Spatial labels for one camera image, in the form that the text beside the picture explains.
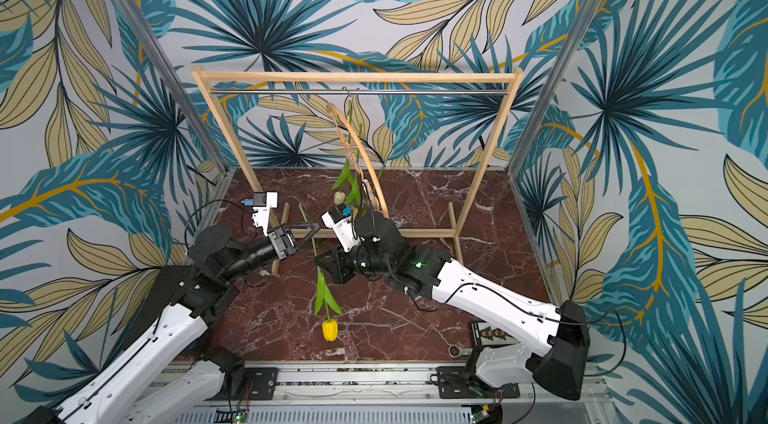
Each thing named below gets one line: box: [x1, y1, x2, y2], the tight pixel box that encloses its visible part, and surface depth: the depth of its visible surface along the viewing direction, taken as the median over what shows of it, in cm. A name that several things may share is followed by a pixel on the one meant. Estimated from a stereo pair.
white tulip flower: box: [332, 148, 355, 206], surface depth 92 cm
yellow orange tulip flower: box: [345, 178, 361, 216], surface depth 87 cm
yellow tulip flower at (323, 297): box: [298, 204, 343, 342], surface depth 66 cm
